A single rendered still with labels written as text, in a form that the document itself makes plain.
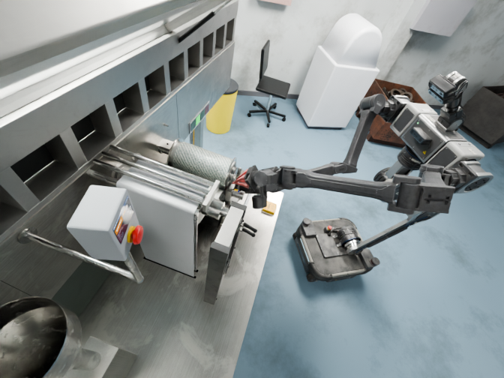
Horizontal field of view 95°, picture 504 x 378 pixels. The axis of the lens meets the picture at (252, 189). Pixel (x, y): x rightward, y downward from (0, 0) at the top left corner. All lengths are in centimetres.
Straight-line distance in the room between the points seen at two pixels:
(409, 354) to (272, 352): 114
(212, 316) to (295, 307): 118
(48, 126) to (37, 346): 45
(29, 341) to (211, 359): 63
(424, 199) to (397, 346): 188
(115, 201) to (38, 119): 35
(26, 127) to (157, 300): 77
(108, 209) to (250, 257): 93
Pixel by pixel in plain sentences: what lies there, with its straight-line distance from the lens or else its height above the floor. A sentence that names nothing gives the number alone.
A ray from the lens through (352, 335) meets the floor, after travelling 235.
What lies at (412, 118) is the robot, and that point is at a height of 149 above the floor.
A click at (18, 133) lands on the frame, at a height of 163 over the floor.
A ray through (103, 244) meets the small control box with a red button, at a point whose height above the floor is 167.
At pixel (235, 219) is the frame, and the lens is 66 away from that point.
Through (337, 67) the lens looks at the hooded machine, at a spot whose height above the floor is 96.
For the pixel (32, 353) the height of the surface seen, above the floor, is 138.
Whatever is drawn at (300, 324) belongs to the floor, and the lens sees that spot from 217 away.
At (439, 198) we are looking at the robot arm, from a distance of 83.
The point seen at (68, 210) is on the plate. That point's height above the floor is 137.
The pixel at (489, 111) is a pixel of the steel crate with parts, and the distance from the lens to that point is 611.
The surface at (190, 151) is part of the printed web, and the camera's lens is 100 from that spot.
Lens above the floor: 199
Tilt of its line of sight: 50 degrees down
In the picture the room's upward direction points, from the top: 17 degrees clockwise
